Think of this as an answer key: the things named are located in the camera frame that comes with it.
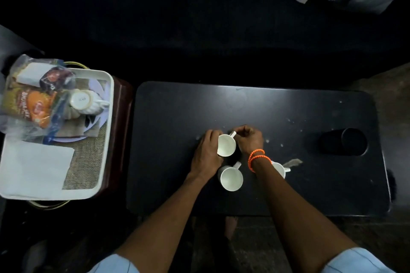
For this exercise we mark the person's left hand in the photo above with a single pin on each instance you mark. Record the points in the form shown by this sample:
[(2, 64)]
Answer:
[(205, 157)]

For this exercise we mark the person's right hand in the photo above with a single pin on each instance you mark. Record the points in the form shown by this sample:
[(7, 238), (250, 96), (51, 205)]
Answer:
[(251, 140)]

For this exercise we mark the person's right fingers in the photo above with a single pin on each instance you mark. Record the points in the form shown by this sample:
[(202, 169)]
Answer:
[(238, 130)]

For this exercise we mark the person's left fingers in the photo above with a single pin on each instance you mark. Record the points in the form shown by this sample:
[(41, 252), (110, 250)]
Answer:
[(212, 136)]

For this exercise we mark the white ceramic cup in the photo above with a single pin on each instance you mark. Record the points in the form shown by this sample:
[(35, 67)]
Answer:
[(226, 145), (231, 178), (280, 168), (84, 100)]

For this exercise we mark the person's left forearm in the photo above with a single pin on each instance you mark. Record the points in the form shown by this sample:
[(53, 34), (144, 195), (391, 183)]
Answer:
[(166, 218)]

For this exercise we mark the person's right forearm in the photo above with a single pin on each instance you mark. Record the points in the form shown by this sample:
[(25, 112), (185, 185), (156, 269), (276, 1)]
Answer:
[(298, 218)]

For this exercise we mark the torn paper scrap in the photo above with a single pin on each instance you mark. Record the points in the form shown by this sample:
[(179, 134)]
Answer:
[(293, 163)]

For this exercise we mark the dark brown stool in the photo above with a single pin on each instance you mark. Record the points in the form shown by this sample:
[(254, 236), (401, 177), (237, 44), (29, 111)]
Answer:
[(120, 128)]

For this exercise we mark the white plastic tray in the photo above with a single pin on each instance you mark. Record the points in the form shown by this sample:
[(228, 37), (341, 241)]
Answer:
[(107, 128)]

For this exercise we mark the black cup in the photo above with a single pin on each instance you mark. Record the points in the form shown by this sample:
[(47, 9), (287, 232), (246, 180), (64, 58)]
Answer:
[(347, 141)]

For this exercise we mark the burlap mat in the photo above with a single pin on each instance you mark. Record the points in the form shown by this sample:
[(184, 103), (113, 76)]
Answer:
[(86, 160)]

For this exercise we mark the light blue left sleeve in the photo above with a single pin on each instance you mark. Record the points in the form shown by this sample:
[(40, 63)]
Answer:
[(113, 265)]

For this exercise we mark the light blue sleeve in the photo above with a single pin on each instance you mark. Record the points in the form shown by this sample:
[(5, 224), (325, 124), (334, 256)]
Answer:
[(355, 261), (113, 265)]

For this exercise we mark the dark red packet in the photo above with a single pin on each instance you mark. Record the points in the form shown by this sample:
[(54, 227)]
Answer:
[(57, 77)]

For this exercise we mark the light blue right sleeve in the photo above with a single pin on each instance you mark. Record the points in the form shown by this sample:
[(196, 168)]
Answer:
[(355, 261)]

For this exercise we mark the orange snack packet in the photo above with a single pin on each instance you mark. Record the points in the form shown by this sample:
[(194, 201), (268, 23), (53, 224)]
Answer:
[(35, 106)]

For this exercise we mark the white paper napkin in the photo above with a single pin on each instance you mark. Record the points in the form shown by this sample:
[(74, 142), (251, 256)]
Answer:
[(32, 167)]

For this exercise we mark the white box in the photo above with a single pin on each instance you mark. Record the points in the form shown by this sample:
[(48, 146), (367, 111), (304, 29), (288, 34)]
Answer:
[(32, 73)]

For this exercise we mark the clear plastic bag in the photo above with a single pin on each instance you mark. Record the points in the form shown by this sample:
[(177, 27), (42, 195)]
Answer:
[(19, 125)]

